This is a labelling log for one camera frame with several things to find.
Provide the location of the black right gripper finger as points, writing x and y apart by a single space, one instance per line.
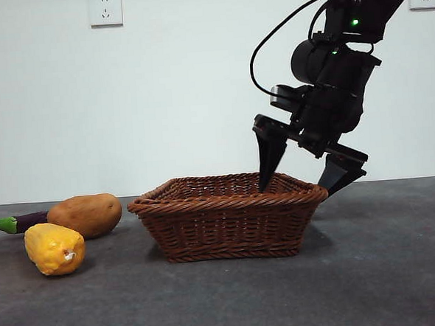
338 176
271 159

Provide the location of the brown wicker basket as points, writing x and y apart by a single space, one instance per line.
228 225

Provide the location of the brown potato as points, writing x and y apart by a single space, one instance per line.
84 215

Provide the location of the purple eggplant with green stem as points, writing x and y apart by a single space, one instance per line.
29 220

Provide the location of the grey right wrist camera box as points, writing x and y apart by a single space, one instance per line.
283 96

